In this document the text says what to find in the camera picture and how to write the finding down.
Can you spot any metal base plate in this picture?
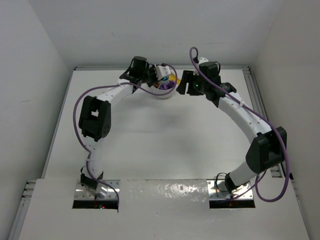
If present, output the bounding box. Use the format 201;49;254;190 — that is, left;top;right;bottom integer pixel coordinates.
74;180;118;201
207;178;255;201

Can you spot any white divided round container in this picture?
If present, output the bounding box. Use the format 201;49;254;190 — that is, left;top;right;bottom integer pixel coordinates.
149;73;180;99

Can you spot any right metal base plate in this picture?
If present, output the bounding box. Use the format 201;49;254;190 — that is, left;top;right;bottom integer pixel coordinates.
207;178;255;201

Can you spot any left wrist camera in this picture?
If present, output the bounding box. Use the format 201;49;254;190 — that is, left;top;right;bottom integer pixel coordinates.
155;65;171;80

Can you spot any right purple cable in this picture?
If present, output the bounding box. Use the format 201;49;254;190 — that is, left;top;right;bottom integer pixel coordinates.
189;46;291;203

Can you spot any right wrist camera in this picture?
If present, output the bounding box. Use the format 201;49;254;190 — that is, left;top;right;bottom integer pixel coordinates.
198;57;209;65

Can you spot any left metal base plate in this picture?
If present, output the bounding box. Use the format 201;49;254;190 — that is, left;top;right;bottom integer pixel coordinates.
74;180;118;201

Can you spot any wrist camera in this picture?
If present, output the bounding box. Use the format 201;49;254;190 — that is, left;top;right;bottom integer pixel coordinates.
198;57;209;65
155;65;171;80

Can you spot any purple cable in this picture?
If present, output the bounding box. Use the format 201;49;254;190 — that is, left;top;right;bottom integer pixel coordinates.
72;63;179;201
189;46;291;203

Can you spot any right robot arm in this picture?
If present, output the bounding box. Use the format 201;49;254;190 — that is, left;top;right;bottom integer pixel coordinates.
177;61;287;193

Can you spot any long yellow lego plate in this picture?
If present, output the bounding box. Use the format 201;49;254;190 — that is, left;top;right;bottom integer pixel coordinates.
169;76;181;85

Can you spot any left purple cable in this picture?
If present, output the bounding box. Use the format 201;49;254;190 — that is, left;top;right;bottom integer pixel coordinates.
72;63;179;201

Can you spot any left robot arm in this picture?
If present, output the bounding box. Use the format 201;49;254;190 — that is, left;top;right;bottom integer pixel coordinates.
73;56;171;190

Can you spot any purple butterfly wing lego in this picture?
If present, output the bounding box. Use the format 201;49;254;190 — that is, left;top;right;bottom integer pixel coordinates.
159;81;175;91

